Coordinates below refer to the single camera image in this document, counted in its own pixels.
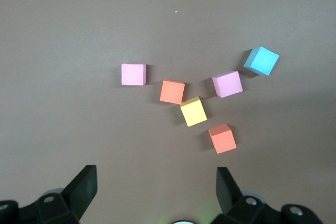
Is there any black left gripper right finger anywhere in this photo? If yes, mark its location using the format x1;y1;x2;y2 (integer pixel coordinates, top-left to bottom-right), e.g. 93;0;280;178
209;166;324;224

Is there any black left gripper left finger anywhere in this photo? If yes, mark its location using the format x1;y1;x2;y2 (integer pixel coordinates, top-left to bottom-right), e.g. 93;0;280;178
0;165;98;224

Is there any orange foam cube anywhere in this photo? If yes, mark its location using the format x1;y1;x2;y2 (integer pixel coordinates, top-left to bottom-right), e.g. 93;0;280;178
208;123;237;155
159;79;186;105

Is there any light pink foam cube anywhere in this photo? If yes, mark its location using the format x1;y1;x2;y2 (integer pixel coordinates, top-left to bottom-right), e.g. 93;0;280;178
212;70;244;99
121;63;147;86

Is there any blue foam cube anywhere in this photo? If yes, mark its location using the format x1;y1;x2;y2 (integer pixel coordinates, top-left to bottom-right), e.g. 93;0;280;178
243;46;280;77

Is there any yellow foam cube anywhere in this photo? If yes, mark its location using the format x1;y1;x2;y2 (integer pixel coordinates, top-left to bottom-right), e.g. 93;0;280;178
180;96;208;127

